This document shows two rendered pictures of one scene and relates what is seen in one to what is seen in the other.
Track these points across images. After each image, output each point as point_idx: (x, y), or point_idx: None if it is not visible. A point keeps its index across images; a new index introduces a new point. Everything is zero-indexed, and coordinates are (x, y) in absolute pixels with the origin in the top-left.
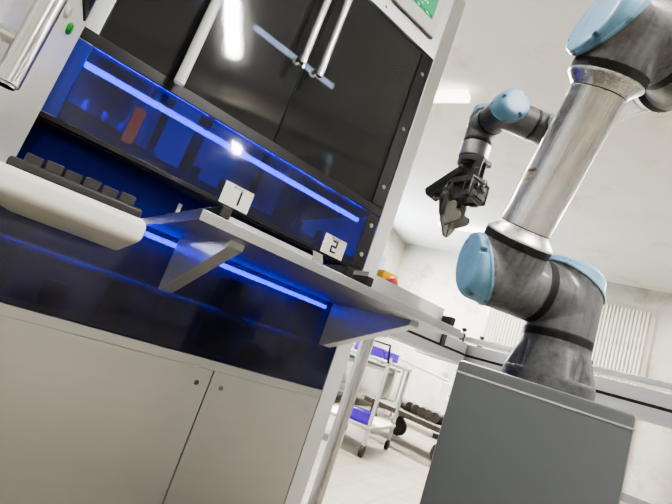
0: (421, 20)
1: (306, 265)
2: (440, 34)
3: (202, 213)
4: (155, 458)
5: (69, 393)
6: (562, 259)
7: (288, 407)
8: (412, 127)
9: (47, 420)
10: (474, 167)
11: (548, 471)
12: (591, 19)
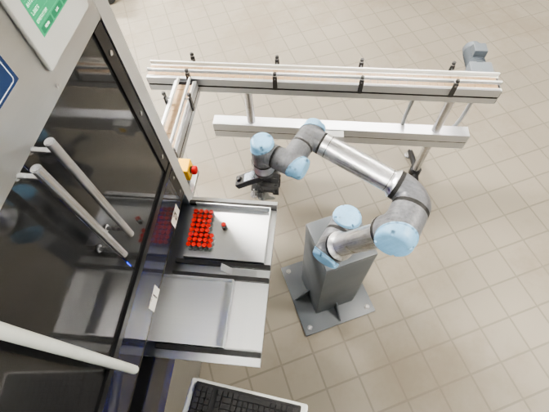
0: (73, 19)
1: (266, 307)
2: None
3: (260, 367)
4: None
5: (182, 369)
6: (350, 227)
7: None
8: (141, 99)
9: (185, 374)
10: (273, 178)
11: (356, 268)
12: (390, 246)
